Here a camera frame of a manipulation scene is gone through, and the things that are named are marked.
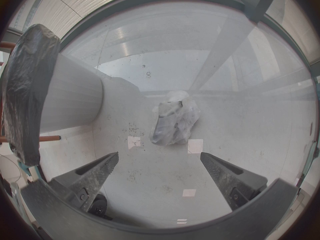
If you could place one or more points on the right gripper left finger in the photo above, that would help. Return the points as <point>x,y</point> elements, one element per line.
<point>95,176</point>

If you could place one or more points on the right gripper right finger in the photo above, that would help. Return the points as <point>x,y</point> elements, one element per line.
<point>225,176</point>

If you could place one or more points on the black plastic bag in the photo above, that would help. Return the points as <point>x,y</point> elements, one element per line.
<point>25,84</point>

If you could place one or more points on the white trash bin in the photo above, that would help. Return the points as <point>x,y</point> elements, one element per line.
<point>75,96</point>

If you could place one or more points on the crumpled clear plastic wrapper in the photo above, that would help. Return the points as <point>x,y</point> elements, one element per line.
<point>175,124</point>

